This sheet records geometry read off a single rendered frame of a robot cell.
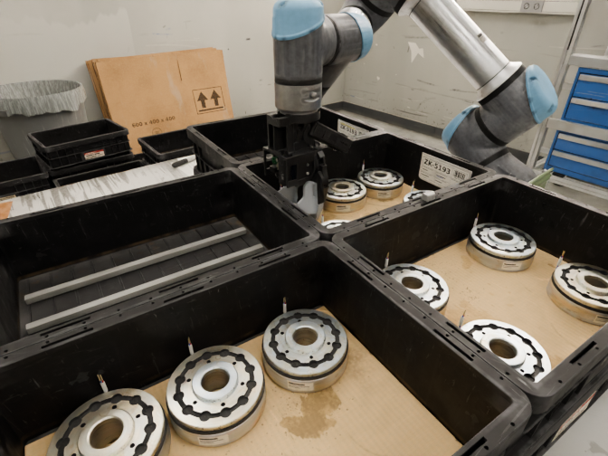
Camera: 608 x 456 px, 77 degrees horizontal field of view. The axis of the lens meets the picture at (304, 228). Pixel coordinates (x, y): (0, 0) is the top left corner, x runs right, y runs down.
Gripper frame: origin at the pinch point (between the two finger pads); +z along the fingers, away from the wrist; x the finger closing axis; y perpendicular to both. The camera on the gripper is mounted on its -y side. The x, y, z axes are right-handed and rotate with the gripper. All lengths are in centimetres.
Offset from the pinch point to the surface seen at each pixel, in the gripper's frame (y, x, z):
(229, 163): 8.2, -14.7, -7.5
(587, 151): -201, -12, 37
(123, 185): 18, -69, 15
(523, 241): -21.2, 30.9, -1.0
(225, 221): 12.5, -10.4, 2.2
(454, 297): -3.7, 30.3, 2.2
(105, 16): -40, -287, -21
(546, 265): -22.5, 35.1, 2.2
